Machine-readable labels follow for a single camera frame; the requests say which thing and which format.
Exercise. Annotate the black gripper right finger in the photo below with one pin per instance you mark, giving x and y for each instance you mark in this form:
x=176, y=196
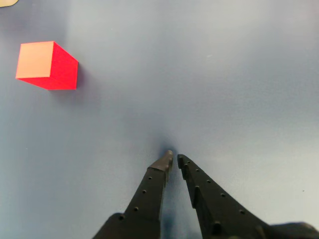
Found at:
x=214, y=206

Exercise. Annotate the red cube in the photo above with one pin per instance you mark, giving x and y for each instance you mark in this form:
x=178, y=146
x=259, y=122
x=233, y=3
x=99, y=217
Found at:
x=45, y=67

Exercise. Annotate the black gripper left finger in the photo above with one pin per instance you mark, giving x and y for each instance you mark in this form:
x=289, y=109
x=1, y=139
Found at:
x=144, y=199

